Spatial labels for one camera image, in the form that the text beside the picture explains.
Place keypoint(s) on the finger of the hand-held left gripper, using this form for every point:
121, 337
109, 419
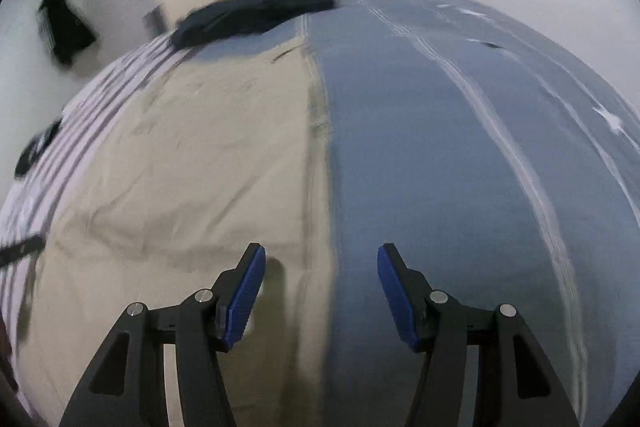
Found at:
22, 249

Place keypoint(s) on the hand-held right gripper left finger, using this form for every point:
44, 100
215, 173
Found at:
245, 297

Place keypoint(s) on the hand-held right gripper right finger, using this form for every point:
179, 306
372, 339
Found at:
397, 297

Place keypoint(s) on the beige garment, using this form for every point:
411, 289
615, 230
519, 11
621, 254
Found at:
175, 182

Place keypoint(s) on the dark clothes pile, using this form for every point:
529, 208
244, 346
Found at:
250, 14

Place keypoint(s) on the black garment with blue print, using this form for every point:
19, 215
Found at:
35, 152

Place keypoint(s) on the striped bed sheet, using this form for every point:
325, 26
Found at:
425, 157

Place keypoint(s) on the dark hanging object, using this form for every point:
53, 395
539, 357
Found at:
65, 27

